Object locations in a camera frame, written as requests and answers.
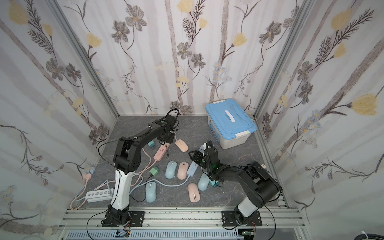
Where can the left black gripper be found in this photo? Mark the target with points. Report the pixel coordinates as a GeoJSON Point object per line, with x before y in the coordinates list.
{"type": "Point", "coordinates": [165, 138]}

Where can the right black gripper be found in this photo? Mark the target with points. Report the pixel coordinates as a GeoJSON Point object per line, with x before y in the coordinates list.
{"type": "Point", "coordinates": [199, 155]}

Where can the pink power strip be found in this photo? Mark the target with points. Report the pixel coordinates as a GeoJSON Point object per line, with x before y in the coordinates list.
{"type": "Point", "coordinates": [161, 152]}

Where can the blue power strip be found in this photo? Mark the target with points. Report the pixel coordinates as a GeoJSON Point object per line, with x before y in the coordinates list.
{"type": "Point", "coordinates": [193, 166]}

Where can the teal USB charger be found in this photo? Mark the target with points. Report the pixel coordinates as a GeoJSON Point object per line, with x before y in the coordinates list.
{"type": "Point", "coordinates": [151, 144]}

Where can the pink mouse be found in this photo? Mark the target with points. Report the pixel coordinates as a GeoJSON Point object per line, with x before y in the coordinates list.
{"type": "Point", "coordinates": [194, 194]}
{"type": "Point", "coordinates": [181, 145]}
{"type": "Point", "coordinates": [182, 171]}

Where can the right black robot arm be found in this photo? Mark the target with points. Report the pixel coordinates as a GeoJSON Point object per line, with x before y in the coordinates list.
{"type": "Point", "coordinates": [259, 185]}

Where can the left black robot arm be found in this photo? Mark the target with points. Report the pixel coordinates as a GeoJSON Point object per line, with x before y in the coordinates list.
{"type": "Point", "coordinates": [127, 159]}

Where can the blue mouse right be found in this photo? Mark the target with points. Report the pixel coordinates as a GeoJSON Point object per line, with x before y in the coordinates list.
{"type": "Point", "coordinates": [203, 182]}

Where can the blue mouse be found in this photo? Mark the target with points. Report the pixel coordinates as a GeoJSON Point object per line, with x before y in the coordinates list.
{"type": "Point", "coordinates": [151, 192]}
{"type": "Point", "coordinates": [203, 182]}
{"type": "Point", "coordinates": [171, 169]}

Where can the blue mouse middle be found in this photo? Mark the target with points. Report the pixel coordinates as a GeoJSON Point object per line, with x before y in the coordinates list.
{"type": "Point", "coordinates": [171, 169]}

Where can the pink mouse front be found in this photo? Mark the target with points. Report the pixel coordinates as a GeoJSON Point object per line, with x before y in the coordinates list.
{"type": "Point", "coordinates": [194, 194]}

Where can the blue mouse front left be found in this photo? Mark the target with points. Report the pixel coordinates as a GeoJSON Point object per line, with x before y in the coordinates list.
{"type": "Point", "coordinates": [151, 192]}

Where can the light green loose charger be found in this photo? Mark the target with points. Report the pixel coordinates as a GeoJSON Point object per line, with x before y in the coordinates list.
{"type": "Point", "coordinates": [154, 171]}

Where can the blue lid storage box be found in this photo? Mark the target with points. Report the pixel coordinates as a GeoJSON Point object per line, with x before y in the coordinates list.
{"type": "Point", "coordinates": [229, 123]}

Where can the white power strip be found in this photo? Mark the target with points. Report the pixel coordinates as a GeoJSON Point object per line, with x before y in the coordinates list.
{"type": "Point", "coordinates": [100, 195]}

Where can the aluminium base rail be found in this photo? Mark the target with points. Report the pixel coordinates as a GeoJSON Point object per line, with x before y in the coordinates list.
{"type": "Point", "coordinates": [272, 217]}

